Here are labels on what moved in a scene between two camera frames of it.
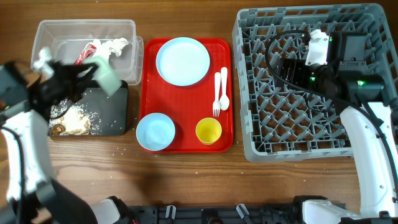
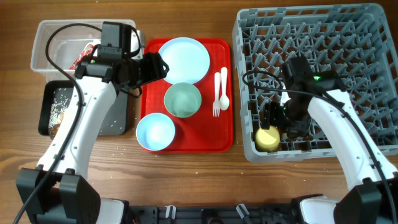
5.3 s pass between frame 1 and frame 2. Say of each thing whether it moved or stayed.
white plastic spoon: stayed
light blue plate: stayed
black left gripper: moved
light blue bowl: stayed
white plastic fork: stayed
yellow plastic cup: moved
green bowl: moved
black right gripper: moved
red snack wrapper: stayed
